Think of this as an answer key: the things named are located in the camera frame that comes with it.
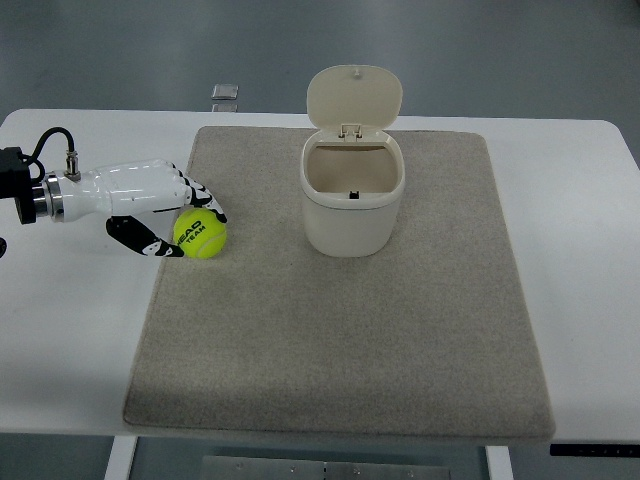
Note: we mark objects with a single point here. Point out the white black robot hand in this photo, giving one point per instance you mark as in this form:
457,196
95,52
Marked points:
120,193

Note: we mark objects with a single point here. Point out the yellow tennis ball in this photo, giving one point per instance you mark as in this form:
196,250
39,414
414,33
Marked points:
199,233

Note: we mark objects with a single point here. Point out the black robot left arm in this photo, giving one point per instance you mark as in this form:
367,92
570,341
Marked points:
23,180

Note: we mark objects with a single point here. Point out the metal floor socket plate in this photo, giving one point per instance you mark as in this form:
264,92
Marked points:
225,92

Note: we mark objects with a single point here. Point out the beige lidded bin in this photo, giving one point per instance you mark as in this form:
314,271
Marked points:
352,172

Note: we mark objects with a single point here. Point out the white left table leg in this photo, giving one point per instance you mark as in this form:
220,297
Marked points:
121,458

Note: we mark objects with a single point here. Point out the white table leg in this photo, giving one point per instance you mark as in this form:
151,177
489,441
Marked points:
121,458
499,463

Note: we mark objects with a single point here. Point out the grey felt mat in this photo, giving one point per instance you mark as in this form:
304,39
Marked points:
429,337

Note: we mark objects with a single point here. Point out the white right table leg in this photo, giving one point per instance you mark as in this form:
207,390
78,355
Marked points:
499,463

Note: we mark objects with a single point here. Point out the black desk control panel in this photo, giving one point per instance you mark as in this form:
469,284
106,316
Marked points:
595,450

